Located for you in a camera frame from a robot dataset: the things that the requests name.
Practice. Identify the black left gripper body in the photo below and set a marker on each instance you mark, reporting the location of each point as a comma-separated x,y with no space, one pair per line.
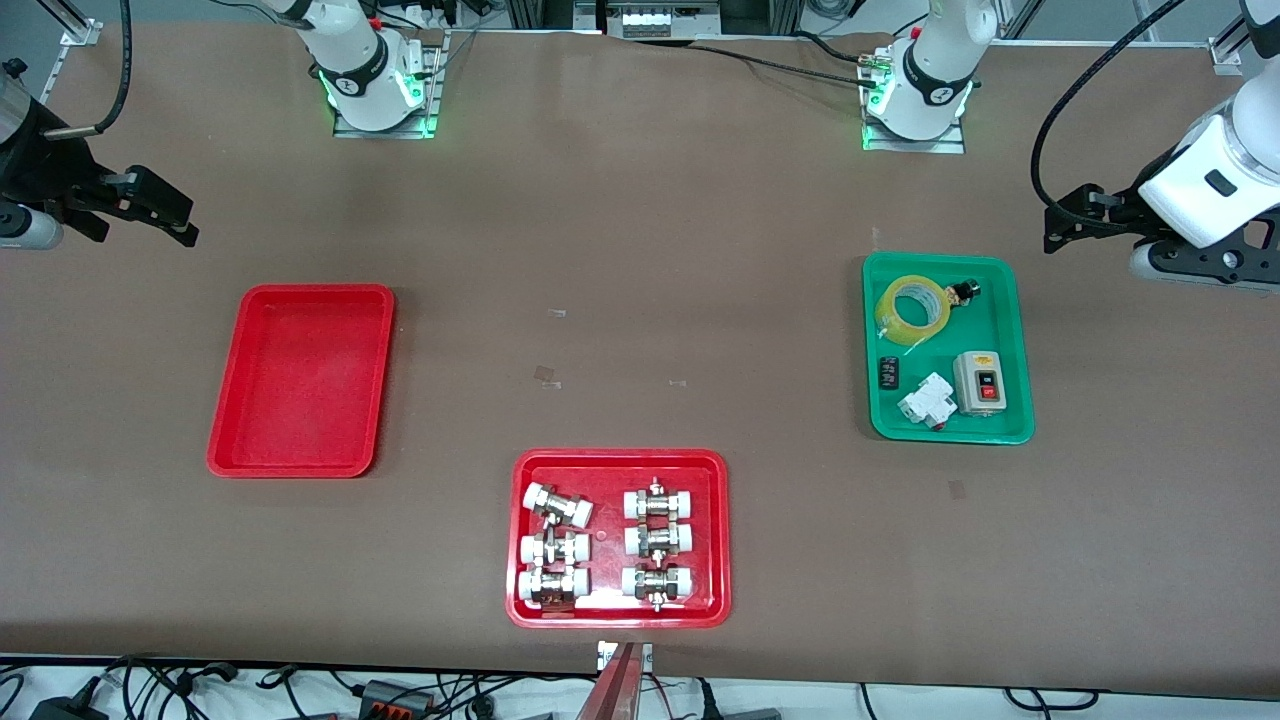
1122,212

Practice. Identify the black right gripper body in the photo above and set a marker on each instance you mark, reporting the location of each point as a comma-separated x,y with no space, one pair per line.
40,172

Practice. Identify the yellow clear tape roll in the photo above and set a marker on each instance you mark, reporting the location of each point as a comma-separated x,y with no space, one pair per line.
885,318

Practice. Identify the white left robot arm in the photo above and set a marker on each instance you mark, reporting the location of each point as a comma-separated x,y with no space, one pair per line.
935,70

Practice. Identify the green plastic tray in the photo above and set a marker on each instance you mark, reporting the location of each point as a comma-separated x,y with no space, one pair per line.
1015,330

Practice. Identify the red plastic tray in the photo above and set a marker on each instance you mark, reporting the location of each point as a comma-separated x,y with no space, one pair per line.
610,540
300,380

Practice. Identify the brown tape square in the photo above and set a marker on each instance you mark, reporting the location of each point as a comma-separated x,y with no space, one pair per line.
545,374

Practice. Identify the small black brass knob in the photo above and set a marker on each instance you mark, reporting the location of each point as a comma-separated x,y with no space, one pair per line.
963,293

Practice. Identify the grey push button box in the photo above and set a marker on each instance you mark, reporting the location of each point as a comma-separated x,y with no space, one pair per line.
980,385

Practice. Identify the white circuit breaker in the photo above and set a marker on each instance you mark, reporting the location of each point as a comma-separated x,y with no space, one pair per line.
925,402

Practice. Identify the white terminal block device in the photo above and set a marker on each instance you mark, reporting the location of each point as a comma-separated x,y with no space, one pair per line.
655,20

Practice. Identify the black power adapter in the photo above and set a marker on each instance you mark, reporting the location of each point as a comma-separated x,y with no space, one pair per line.
70,708

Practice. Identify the metal valve white caps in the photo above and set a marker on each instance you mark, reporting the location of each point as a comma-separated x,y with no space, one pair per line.
658,540
658,502
657,583
552,586
558,505
553,548

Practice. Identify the black power box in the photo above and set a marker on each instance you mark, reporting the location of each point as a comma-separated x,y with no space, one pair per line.
395,697

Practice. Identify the reddish aluminium stand bar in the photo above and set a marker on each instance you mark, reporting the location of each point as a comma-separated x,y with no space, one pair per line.
612,695

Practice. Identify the black left camera bracket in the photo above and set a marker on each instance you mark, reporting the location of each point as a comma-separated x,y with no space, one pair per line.
1215,258

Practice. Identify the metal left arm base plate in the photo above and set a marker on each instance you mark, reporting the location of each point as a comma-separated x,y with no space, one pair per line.
950,143

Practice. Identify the aluminium frame profile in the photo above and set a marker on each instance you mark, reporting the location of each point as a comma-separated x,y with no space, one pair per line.
75,25
1227,45

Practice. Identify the small black rocker switch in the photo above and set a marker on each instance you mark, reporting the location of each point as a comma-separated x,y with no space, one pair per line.
888,373

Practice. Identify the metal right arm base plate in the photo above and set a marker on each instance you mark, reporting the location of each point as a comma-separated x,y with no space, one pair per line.
438,90

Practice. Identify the metal camera stand bracket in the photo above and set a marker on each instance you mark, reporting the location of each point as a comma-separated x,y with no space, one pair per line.
605,655

